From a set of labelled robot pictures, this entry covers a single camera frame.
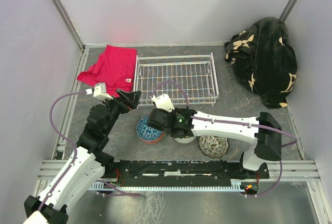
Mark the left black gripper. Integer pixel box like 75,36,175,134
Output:
99,89,141,135

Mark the orange flower leaf bowl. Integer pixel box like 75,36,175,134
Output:
174,136,195,144

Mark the blue triangle pattern bowl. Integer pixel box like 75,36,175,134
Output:
136,116,163,144

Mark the dark scalloped floral bowl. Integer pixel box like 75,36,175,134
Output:
198,135,229,158

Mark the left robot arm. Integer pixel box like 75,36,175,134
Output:
24,85,142,223

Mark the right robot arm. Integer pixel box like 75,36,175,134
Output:
147,107,282,178

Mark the red folded cloth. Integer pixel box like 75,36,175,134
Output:
77,45,137,97

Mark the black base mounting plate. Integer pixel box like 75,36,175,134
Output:
102,160,270,188

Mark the black floral plush blanket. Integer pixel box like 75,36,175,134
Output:
224,17,298,109

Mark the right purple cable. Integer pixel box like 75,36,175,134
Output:
153,80,191,108

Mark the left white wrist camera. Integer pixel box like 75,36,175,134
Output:
93,82,113,101

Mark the white wire dish rack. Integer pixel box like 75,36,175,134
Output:
133,52,219,106

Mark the slotted cable duct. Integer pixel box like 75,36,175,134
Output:
89,179,259,191

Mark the aluminium frame rail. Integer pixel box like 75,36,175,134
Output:
38,160,321,182

